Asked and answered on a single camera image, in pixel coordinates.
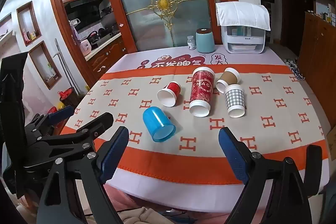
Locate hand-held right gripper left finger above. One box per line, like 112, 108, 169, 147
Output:
37, 126, 130, 224

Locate orange patterned blanket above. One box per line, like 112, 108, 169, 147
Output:
60, 64, 330, 186

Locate tall red patterned cup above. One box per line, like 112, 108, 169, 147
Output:
189, 67, 216, 118

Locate small red paper cup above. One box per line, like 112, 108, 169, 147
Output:
157, 81, 182, 107

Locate black kettle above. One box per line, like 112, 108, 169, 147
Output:
88, 31, 100, 44

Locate wooden wall niche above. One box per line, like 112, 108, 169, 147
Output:
16, 1, 42, 47
28, 40, 63, 90

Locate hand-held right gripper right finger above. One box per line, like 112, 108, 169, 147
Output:
219, 127, 323, 224

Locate wooden side cabinet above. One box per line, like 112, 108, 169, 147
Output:
297, 11, 336, 133

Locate pink rice cooker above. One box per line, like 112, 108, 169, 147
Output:
80, 40, 93, 58

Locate teal canister with brown lid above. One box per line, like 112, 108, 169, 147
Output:
196, 28, 215, 54

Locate mop with metal handle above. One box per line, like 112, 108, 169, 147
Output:
54, 38, 80, 95

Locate dark bin with red bag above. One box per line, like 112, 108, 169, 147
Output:
58, 87, 80, 109

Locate blue plastic cup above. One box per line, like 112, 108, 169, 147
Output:
142, 106, 176, 143

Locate black range hood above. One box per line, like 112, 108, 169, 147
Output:
64, 0, 111, 17

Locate white countertop appliance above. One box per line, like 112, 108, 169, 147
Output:
221, 24, 266, 54

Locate beige cloth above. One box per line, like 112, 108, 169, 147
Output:
115, 207, 170, 224

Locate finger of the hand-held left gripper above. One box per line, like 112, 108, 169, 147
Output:
24, 105, 75, 141
26, 112, 114, 165

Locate white quilted cloth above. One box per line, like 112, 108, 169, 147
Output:
215, 2, 271, 31

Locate brown paper cup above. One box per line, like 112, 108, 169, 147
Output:
216, 68, 241, 94

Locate patterned slippers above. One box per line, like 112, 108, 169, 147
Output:
283, 57, 306, 82

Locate pink printed tablecloth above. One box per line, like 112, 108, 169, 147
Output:
59, 46, 332, 214

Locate wooden kitchen base cabinets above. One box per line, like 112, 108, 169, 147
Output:
85, 32, 130, 81

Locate grey checked paper cup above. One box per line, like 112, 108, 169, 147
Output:
225, 84, 246, 118

